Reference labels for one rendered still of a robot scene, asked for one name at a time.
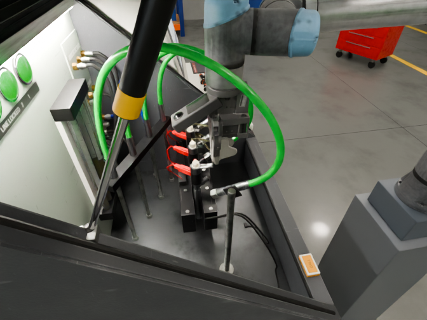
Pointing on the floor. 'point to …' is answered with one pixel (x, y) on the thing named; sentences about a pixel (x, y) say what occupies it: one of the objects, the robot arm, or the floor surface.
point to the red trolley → (370, 42)
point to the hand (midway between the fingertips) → (213, 160)
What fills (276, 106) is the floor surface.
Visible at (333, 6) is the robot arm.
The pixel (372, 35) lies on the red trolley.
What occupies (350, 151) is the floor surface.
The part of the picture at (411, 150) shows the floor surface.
